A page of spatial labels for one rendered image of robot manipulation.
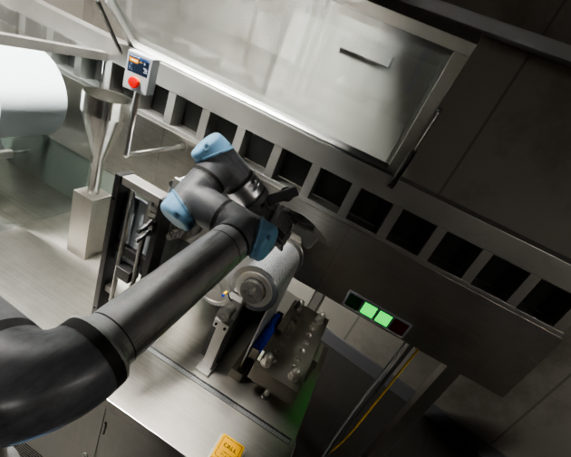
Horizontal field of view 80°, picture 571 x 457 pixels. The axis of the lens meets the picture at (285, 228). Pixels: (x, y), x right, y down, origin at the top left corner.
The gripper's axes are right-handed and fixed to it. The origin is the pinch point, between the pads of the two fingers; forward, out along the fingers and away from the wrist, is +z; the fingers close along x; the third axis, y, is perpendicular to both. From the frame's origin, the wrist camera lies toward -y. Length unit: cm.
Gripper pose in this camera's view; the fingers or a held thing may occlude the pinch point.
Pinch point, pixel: (304, 246)
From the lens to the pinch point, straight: 86.2
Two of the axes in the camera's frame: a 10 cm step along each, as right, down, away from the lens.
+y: -3.7, 7.5, -5.5
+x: 7.3, -1.3, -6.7
